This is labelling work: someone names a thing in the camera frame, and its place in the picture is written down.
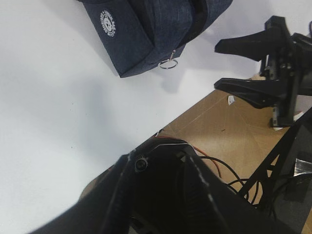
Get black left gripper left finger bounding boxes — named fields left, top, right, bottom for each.
left=34, top=154, right=134, bottom=234

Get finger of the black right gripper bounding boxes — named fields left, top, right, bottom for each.
left=214, top=78, right=288, bottom=109
left=214, top=29, right=288, bottom=63

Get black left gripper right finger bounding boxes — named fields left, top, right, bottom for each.
left=180, top=151, right=312, bottom=234

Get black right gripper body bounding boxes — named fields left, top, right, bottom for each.
left=260, top=16, right=312, bottom=127

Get dark blue lunch bag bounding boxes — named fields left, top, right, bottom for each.
left=81, top=0, right=232, bottom=78

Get white paper scrap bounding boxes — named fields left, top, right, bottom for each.
left=227, top=95, right=235, bottom=105

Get black metal stand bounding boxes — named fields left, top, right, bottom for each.
left=238, top=111, right=312, bottom=234

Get black floor cables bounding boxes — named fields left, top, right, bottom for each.
left=199, top=156, right=293, bottom=220

